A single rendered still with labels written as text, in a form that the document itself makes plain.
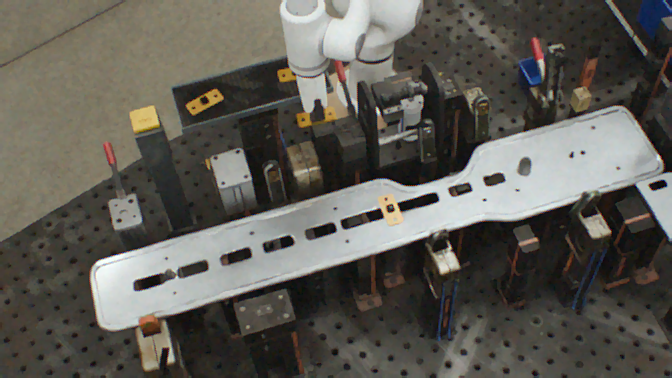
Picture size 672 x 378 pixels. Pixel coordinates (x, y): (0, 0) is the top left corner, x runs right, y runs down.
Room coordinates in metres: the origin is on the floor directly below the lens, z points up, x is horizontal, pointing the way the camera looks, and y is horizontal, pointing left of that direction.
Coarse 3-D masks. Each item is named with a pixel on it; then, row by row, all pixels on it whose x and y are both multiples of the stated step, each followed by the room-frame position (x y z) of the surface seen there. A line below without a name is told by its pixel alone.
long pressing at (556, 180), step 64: (576, 128) 1.26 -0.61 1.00; (640, 128) 1.24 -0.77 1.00; (384, 192) 1.12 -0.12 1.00; (448, 192) 1.10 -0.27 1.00; (512, 192) 1.09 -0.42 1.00; (576, 192) 1.07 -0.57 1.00; (128, 256) 1.00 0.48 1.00; (192, 256) 0.99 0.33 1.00; (256, 256) 0.97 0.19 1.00; (320, 256) 0.96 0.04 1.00; (128, 320) 0.84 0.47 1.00
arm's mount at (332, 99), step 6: (348, 66) 1.71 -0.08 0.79; (336, 72) 1.69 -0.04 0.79; (396, 72) 1.68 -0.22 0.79; (330, 78) 1.67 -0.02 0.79; (336, 78) 1.67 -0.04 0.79; (336, 84) 1.64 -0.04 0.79; (336, 90) 1.62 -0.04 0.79; (330, 96) 1.60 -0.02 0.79; (336, 96) 1.60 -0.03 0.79; (330, 102) 1.58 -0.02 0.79; (336, 102) 1.58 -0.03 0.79; (336, 108) 1.55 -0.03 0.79; (342, 108) 1.55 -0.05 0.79; (330, 114) 1.54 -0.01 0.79; (336, 114) 1.53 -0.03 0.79; (342, 114) 1.53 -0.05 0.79; (378, 120) 1.50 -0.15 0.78; (378, 126) 1.48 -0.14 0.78; (384, 126) 1.48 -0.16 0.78
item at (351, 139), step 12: (336, 120) 1.29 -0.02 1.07; (348, 120) 1.28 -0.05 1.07; (336, 132) 1.25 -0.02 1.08; (348, 132) 1.25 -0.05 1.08; (360, 132) 1.24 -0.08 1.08; (336, 144) 1.25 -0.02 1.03; (348, 144) 1.21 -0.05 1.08; (360, 144) 1.21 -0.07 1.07; (336, 156) 1.25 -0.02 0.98; (348, 156) 1.21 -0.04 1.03; (360, 156) 1.21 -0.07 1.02; (348, 168) 1.21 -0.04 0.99; (360, 168) 1.21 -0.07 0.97; (348, 180) 1.22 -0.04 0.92; (360, 180) 1.22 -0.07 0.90
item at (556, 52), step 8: (552, 48) 1.33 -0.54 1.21; (560, 48) 1.34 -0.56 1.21; (552, 56) 1.32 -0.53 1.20; (560, 56) 1.31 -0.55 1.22; (552, 64) 1.32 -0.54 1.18; (560, 64) 1.29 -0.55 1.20; (544, 72) 1.33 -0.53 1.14; (552, 72) 1.32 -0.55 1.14; (560, 72) 1.32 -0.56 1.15; (544, 80) 1.32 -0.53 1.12; (552, 80) 1.32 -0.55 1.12; (560, 80) 1.31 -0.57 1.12; (544, 88) 1.32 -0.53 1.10; (552, 88) 1.32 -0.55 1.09
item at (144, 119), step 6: (144, 108) 1.31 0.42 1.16; (150, 108) 1.30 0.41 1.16; (132, 114) 1.29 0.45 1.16; (138, 114) 1.29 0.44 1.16; (144, 114) 1.29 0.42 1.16; (150, 114) 1.29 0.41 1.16; (156, 114) 1.28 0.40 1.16; (132, 120) 1.27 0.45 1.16; (138, 120) 1.27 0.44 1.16; (144, 120) 1.27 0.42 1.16; (150, 120) 1.27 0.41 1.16; (156, 120) 1.27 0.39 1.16; (132, 126) 1.26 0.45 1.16; (138, 126) 1.25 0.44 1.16; (144, 126) 1.25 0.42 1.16; (150, 126) 1.25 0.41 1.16; (156, 126) 1.25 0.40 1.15; (138, 132) 1.24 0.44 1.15
